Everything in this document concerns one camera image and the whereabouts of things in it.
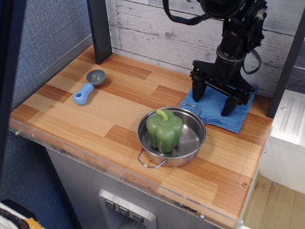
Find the yellow and black object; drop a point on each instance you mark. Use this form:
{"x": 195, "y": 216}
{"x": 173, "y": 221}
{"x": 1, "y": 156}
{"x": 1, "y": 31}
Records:
{"x": 10, "y": 221}

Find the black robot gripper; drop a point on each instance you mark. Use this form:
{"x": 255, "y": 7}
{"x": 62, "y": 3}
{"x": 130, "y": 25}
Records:
{"x": 224, "y": 77}

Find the stainless steel pot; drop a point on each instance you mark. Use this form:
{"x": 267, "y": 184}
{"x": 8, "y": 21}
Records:
{"x": 191, "y": 139}

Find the blue towel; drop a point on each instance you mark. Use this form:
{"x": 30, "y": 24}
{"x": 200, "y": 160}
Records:
{"x": 211, "y": 106}

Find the dark vertical post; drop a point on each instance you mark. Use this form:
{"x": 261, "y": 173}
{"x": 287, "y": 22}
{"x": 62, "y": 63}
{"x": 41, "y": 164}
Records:
{"x": 288, "y": 67}
{"x": 100, "y": 31}

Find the white ridged appliance top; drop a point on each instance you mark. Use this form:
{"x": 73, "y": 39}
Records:
{"x": 289, "y": 122}

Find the silver dispenser button panel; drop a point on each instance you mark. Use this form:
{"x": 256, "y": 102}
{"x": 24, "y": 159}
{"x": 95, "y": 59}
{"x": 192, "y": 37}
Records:
{"x": 120, "y": 213}

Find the clear acrylic table guard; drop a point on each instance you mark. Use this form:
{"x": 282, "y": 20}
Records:
{"x": 102, "y": 135}

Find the green toy bell pepper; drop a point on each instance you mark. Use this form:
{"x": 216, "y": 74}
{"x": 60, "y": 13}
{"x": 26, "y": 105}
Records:
{"x": 164, "y": 129}

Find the dark right vertical post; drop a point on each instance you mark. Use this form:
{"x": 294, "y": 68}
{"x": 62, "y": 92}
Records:
{"x": 288, "y": 67}

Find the dark left vertical post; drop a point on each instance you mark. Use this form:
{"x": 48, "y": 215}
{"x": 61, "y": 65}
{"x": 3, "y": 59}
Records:
{"x": 100, "y": 31}

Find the blue and grey spoon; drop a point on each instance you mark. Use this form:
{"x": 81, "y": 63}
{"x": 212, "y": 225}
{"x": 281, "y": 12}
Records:
{"x": 93, "y": 78}

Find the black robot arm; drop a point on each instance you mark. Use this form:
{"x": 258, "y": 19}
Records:
{"x": 242, "y": 33}

